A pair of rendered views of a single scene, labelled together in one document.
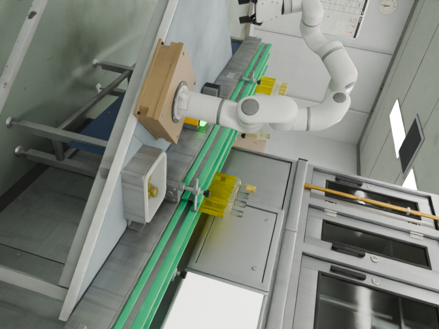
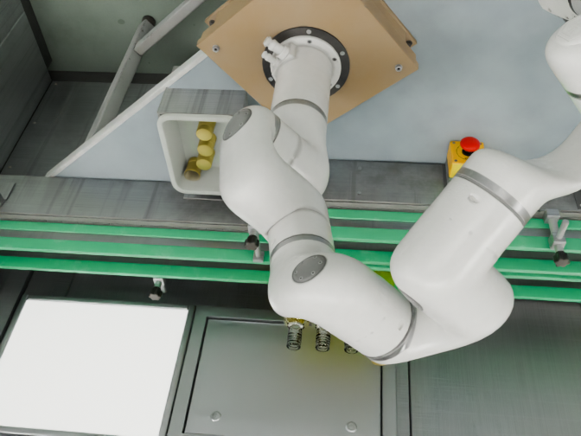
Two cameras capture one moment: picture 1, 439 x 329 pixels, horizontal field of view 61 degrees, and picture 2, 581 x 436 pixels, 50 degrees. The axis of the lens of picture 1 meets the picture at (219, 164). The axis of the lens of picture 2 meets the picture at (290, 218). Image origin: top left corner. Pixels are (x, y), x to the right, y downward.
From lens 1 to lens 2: 133 cm
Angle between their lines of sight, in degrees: 60
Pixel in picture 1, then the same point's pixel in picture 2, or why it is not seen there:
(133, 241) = (162, 196)
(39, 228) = not seen: hidden behind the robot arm
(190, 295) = (143, 323)
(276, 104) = (240, 153)
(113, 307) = (52, 208)
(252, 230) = (313, 400)
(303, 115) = (277, 235)
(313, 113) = (284, 250)
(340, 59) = (438, 208)
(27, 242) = not seen: hidden behind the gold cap
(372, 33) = not seen: outside the picture
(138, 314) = (48, 240)
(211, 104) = (281, 92)
